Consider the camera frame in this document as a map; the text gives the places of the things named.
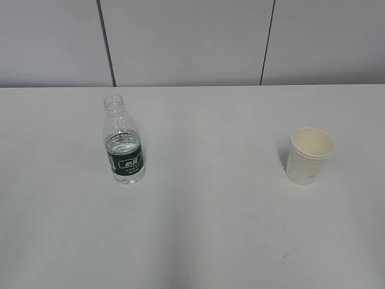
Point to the white paper cup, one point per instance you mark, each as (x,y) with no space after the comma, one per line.
(309,150)

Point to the clear water bottle green label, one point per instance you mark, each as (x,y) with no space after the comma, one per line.
(122,142)

